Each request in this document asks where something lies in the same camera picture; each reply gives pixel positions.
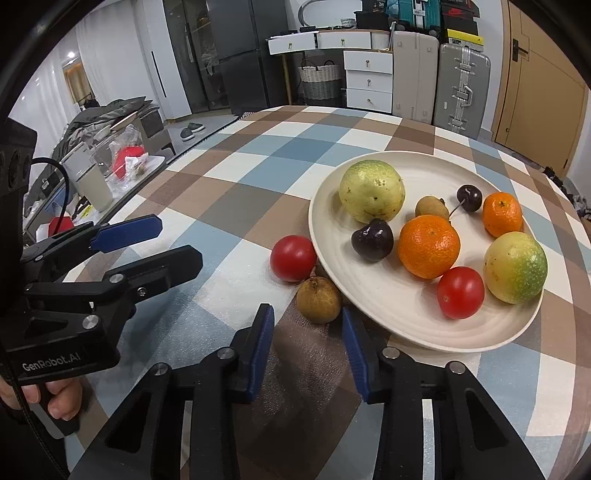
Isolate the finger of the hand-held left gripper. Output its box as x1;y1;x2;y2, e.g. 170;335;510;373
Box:
23;244;204;320
20;215;164;278

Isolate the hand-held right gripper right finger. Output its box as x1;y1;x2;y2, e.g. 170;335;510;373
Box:
341;308;546;480

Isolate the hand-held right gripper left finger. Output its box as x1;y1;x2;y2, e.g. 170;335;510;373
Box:
69;302;276;480

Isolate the brown longan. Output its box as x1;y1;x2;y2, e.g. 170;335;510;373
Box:
414;196;450;221
296;276;342;324

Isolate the cream round plate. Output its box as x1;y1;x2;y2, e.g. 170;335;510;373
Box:
308;151;546;353

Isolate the red cherry tomato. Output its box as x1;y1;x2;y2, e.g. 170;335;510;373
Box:
270;234;318;282
437;266;485;320

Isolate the dark purple plum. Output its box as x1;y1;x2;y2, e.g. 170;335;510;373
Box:
351;218;394;263

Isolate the large orange tangerine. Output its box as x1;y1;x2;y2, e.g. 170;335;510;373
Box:
398;215;461;280

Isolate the pale yellow-green passion fruit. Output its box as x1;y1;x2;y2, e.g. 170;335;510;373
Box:
338;160;406;223

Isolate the green speckled passion fruit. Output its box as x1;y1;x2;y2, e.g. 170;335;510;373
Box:
483;232;549;304

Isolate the dark red cherry with stem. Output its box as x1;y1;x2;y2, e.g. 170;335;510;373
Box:
448;185;483;217

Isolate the small orange tangerine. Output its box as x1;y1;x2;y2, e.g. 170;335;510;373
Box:
482;191;524;237

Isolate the person's left forearm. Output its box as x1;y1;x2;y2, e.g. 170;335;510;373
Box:
0;406;70;480

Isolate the person's left hand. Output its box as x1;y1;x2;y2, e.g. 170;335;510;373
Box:
0;379;85;422

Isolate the clear plastic bag with red item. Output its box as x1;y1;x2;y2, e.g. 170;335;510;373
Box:
90;124;151;190

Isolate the pile of grey clothes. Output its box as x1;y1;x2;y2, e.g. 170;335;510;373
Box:
51;97;174;158

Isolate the white wardrobe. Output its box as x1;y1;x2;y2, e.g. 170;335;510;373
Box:
139;23;192;121

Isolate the white curtain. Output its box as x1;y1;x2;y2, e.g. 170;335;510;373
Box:
18;46;93;121

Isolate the glass door cabinet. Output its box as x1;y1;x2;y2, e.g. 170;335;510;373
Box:
161;0;211;112

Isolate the dark grey refrigerator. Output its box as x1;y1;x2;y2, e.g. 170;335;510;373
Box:
205;0;271;116

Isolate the woven laundry basket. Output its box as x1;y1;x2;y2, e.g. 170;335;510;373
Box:
298;60;342;104

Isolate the white desk with drawers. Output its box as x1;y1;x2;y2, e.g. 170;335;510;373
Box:
267;30;395;112

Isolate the curved grey tube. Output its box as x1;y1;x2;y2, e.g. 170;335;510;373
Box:
298;0;333;31

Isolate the silver suitcase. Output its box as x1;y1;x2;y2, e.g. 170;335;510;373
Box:
434;44;491;139

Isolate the beige suitcase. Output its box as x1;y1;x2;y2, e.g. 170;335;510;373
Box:
392;30;439;125

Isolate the black storage bin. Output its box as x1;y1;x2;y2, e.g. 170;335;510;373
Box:
353;10;393;31

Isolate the wooden door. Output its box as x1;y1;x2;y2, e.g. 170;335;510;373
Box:
489;0;589;178

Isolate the yellow and black box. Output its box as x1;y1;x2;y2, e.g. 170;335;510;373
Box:
445;28;485;49

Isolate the teal suitcase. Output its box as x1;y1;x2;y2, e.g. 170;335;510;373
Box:
385;0;441;33

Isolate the black shoebox with red logo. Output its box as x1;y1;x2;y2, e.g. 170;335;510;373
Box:
441;0;481;31

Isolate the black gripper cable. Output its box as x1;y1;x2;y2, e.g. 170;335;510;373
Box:
28;158;70;217

